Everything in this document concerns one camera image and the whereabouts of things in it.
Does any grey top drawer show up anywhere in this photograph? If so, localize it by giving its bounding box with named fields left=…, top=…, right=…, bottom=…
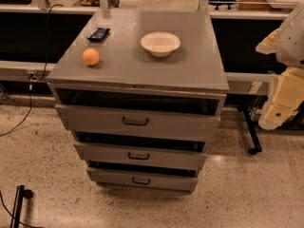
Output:
left=55, top=104, right=220, bottom=142

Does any grey middle drawer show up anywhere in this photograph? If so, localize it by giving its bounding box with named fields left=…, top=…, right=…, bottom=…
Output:
left=74, top=142, right=206, bottom=170

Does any grey drawer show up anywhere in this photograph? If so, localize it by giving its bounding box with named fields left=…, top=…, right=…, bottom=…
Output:
left=74, top=142, right=206, bottom=170
left=86, top=167, right=198, bottom=192
left=55, top=104, right=220, bottom=142

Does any grey bottom drawer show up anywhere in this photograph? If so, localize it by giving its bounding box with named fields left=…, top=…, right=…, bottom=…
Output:
left=86, top=167, right=198, bottom=192

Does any white bowl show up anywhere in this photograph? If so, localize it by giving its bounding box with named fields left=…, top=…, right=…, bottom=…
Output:
left=141, top=31, right=181, bottom=57

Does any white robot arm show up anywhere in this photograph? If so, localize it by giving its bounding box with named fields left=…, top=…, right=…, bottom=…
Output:
left=256, top=3, right=304, bottom=130

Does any grey drawer cabinet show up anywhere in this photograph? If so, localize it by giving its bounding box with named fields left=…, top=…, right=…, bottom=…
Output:
left=46, top=9, right=230, bottom=195

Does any black stand leg with caster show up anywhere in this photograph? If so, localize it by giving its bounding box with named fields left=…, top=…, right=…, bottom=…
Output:
left=237, top=106, right=262, bottom=155

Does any dark snack bar wrapper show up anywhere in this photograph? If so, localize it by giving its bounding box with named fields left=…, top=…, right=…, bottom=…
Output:
left=87, top=28, right=110, bottom=42

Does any black cable on floor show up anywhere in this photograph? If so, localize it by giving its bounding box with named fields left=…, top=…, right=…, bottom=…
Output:
left=0, top=3, right=65, bottom=138

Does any orange fruit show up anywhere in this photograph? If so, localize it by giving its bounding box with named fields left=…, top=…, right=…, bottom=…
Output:
left=82, top=47, right=100, bottom=67

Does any black stand bottom left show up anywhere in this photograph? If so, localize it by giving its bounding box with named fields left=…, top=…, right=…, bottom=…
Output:
left=0, top=185, right=43, bottom=228

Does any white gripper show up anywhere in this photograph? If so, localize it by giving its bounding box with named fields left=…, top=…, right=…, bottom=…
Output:
left=256, top=28, right=304, bottom=130

